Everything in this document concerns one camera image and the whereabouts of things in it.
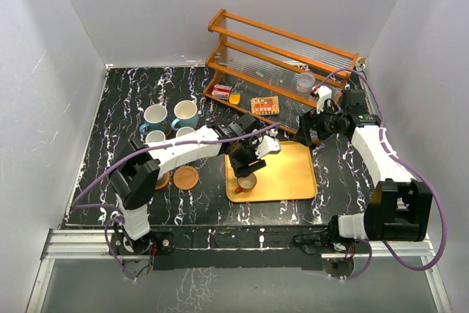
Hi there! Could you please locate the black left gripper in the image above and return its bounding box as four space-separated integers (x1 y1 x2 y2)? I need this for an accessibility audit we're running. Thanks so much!
229 137 265 177

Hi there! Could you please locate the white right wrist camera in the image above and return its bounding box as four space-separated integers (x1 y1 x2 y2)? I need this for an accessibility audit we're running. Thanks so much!
309 85 332 114

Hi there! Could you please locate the orange snack package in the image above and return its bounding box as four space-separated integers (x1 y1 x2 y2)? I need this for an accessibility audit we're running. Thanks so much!
251 96 280 116

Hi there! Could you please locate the orange wooden shelf rack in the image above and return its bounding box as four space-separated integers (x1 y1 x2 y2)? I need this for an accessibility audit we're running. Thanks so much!
204 9 359 134

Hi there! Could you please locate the grey blue speckled mug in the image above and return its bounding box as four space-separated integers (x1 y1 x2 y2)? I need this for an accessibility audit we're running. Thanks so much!
176 127 195 138

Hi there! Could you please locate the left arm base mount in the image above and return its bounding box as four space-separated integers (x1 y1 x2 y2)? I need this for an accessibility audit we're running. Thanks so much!
108 226 174 265

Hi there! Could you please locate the large blue mug front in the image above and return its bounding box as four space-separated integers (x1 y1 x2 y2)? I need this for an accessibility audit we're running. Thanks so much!
171 100 199 131

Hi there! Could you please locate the large blue mug back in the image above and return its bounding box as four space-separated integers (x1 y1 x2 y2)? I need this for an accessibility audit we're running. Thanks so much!
139 104 171 136

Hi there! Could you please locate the light wooden ridged coaster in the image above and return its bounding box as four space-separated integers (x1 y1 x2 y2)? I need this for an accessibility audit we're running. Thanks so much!
173 166 199 191

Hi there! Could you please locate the clear plastic cup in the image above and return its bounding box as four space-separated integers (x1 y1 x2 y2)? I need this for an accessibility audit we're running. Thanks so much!
296 72 316 95

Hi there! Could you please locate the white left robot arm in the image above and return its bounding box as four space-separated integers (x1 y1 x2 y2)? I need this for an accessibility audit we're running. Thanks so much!
109 114 281 254

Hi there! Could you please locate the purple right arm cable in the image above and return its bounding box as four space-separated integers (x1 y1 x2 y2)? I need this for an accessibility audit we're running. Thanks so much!
311 67 448 280

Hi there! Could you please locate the small red orange cup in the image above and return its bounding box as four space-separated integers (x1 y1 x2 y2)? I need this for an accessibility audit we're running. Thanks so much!
234 174 257 194

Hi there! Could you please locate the plain orange wooden coaster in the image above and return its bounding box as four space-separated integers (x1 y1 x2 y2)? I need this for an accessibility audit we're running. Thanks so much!
155 172 171 190

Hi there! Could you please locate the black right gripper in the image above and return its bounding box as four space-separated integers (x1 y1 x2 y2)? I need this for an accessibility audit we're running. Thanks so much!
293 99 347 147

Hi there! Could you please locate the red white small box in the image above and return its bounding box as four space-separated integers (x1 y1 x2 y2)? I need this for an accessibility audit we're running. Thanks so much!
211 84 232 100

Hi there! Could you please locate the orange yellow small packet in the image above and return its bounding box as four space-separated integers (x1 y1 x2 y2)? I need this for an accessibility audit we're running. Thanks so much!
229 92 241 106

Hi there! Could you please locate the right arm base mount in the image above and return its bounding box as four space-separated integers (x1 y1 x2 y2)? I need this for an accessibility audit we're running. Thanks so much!
290 216 372 271

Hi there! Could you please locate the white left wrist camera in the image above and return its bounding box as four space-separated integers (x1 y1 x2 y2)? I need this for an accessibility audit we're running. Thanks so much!
255 135 281 159

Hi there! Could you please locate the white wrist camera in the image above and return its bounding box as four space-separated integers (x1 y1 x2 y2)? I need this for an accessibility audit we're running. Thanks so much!
255 135 281 159
309 85 332 114

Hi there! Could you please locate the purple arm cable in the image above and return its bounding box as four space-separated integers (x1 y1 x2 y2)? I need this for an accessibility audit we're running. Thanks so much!
311 67 448 280
71 122 282 281

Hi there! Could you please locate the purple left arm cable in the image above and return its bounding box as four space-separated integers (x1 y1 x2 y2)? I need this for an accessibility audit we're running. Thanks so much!
71 122 282 281

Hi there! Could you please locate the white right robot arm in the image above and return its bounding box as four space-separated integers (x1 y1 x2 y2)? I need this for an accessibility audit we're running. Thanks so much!
294 86 432 252

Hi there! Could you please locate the large blue mug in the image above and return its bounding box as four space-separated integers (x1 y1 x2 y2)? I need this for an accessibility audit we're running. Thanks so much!
139 104 171 136
171 100 199 131

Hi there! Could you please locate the yellow serving tray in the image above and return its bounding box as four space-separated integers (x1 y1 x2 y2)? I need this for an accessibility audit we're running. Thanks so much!
225 141 318 203

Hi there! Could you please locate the pink grey mug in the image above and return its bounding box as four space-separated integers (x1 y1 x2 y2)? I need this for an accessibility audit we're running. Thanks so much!
145 130 166 145

